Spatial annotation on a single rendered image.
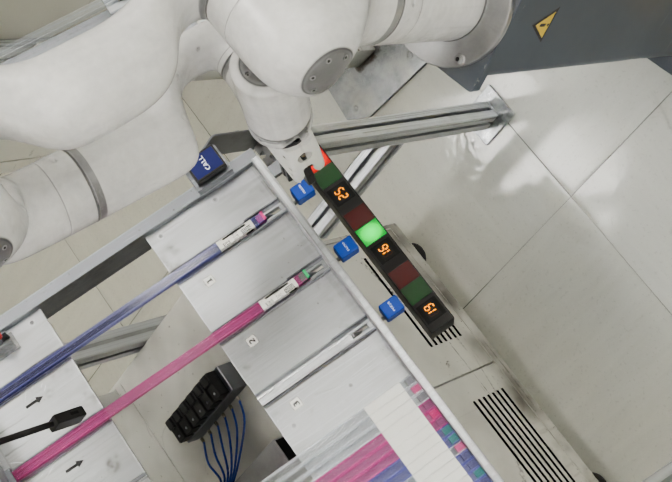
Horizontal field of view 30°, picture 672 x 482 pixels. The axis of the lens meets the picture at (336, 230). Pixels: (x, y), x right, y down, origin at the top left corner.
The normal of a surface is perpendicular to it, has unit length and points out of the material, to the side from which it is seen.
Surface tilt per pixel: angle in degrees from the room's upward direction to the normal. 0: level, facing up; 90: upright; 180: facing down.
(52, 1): 90
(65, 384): 45
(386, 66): 0
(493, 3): 0
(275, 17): 26
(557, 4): 90
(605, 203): 0
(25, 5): 90
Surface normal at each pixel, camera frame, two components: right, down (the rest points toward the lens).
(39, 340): -0.07, -0.35
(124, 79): 0.51, 0.12
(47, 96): 0.11, 0.07
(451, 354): 0.53, -0.64
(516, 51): 0.67, 0.60
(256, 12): -0.47, -0.01
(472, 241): -0.62, 0.15
